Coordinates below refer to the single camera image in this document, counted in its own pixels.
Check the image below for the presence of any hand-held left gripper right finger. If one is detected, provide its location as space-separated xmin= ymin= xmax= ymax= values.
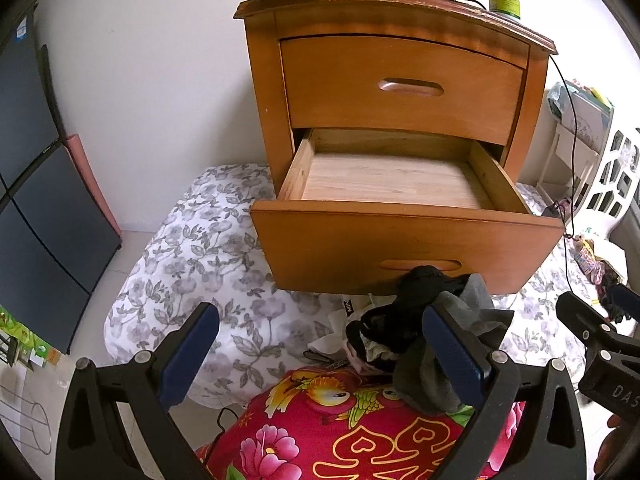
xmin=422 ymin=304 xmax=587 ymax=480

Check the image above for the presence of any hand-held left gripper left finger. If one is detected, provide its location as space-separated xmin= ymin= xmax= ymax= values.
xmin=55 ymin=302 xmax=221 ymax=480

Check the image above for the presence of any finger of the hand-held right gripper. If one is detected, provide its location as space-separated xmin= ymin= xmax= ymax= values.
xmin=607 ymin=284 xmax=640 ymax=322
xmin=556 ymin=291 xmax=621 ymax=361

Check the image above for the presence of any grey sock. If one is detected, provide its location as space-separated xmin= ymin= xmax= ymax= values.
xmin=392 ymin=275 xmax=516 ymax=417

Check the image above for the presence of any pink garment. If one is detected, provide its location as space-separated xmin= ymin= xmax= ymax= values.
xmin=347 ymin=342 xmax=397 ymax=376

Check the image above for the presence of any white cloth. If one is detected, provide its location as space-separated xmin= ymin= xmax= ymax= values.
xmin=306 ymin=327 xmax=347 ymax=357

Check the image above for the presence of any wooden nightstand drawer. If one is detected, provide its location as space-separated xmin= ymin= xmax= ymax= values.
xmin=279 ymin=35 xmax=531 ymax=145
xmin=250 ymin=127 xmax=566 ymax=297

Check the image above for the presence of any person's right hand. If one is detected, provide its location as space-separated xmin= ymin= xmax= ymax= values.
xmin=594 ymin=410 xmax=632 ymax=480

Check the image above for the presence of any grey floral quilt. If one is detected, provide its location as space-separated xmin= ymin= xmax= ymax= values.
xmin=102 ymin=162 xmax=608 ymax=411

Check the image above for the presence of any white cutout rack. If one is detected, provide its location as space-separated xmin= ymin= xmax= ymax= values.
xmin=537 ymin=80 xmax=640 ymax=221

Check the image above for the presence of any red floral printed blanket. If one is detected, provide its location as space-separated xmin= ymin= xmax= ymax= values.
xmin=195 ymin=365 xmax=526 ymax=480

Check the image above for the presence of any green printed box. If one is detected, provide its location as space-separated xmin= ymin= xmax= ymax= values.
xmin=0 ymin=307 xmax=62 ymax=372

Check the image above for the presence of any pink foam mat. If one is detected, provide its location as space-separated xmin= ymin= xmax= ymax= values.
xmin=65 ymin=133 xmax=123 ymax=241

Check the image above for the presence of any dark folding panel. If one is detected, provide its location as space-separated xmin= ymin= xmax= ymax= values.
xmin=0 ymin=10 xmax=123 ymax=356

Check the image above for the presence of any wooden nightstand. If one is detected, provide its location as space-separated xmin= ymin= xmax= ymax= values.
xmin=234 ymin=0 xmax=566 ymax=297

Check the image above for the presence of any thin wire frame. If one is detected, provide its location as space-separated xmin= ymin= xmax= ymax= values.
xmin=0 ymin=385 xmax=52 ymax=457

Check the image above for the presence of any black cable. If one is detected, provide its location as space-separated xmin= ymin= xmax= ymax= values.
xmin=434 ymin=0 xmax=581 ymax=301

